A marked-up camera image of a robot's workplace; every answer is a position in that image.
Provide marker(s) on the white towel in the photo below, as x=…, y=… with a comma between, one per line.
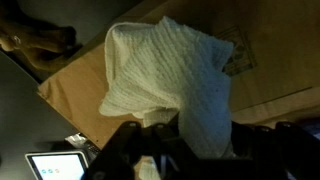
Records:
x=157, y=71

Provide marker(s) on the large cardboard box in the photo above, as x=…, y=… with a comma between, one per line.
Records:
x=274, y=69

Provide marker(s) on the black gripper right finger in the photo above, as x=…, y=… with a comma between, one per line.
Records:
x=285, y=152

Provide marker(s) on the brown plush toy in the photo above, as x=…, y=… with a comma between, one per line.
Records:
x=45, y=48

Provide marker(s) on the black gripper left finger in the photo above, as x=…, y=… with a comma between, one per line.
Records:
x=127, y=146

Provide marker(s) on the white tablet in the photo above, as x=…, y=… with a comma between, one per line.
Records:
x=59, y=165

